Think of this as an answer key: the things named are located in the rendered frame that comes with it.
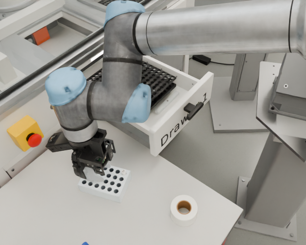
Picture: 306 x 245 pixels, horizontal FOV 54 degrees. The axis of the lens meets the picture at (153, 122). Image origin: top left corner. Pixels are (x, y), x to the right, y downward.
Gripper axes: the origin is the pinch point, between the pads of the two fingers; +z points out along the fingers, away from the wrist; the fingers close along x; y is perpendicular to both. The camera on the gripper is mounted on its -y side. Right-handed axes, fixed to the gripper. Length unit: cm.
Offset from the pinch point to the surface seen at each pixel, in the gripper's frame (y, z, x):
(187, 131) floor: 9, 81, 85
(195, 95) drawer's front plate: 22.0, -9.6, 27.7
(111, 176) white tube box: 5.0, 1.7, 1.8
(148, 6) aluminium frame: -2, -17, 59
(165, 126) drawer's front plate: 17.0, -9.6, 14.4
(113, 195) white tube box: 7.9, 1.7, -3.3
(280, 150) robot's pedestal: 52, 19, 37
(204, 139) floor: 21, 81, 82
